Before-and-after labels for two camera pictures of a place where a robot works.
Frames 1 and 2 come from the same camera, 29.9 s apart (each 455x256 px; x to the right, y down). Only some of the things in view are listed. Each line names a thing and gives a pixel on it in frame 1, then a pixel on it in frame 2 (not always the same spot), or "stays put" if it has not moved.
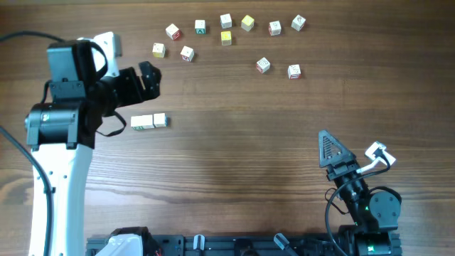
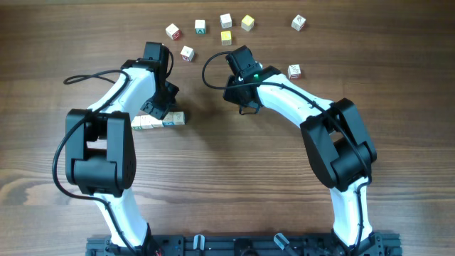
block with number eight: (263, 65) to (179, 118)
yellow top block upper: (247, 23) stays put
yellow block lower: (226, 38) stays put
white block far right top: (298, 23) stays put
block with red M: (173, 32) stays put
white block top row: (225, 20) stays put
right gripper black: (345, 158) to (229, 96)
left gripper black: (135, 95) to (158, 112)
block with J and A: (136, 122) stays put
